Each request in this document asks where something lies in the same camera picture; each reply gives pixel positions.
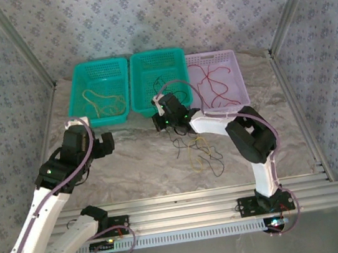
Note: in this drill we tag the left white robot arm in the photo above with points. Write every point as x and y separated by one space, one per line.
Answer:
30 234

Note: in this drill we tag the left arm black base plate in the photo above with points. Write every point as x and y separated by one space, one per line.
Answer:
121 222

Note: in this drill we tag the lavender plastic basket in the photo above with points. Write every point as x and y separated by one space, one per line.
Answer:
239 88

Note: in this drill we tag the aluminium frame post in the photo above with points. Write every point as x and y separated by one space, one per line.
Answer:
20 43
292 5

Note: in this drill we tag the aluminium side rail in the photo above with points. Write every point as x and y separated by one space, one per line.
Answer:
46 134
291 100

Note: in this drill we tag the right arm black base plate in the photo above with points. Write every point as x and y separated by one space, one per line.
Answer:
246 205

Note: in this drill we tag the aluminium rail beam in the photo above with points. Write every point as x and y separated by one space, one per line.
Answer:
180 206

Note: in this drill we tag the teal plastic basket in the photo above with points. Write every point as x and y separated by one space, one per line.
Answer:
99 76
160 64

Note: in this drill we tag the small circuit board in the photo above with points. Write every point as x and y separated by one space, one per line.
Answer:
102 246
277 223

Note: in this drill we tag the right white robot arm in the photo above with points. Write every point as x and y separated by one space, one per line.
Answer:
209 124

